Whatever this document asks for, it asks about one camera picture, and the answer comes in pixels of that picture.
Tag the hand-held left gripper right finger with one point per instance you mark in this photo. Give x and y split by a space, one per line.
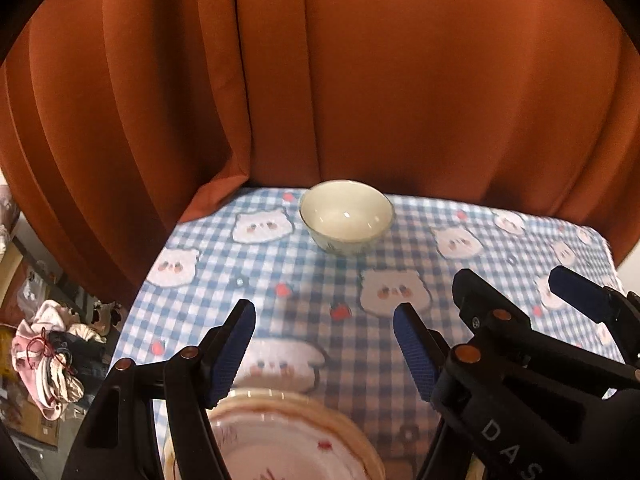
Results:
415 355

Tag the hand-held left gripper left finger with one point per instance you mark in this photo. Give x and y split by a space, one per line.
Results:
230 355

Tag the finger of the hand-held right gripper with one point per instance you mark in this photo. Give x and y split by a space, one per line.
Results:
495 305
575 287

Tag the yellow flower ceramic plate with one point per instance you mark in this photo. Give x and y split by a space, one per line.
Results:
270 393

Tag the white floral ceramic bowl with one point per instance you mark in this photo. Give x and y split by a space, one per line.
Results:
345 217

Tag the blue checked bear tablecloth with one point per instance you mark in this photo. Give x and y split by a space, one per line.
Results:
310 300

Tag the dark clothing pile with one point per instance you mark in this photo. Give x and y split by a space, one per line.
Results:
85 355

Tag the pink cloth bundle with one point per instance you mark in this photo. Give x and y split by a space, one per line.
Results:
32 360

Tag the orange curtain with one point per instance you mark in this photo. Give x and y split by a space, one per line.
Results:
350 85

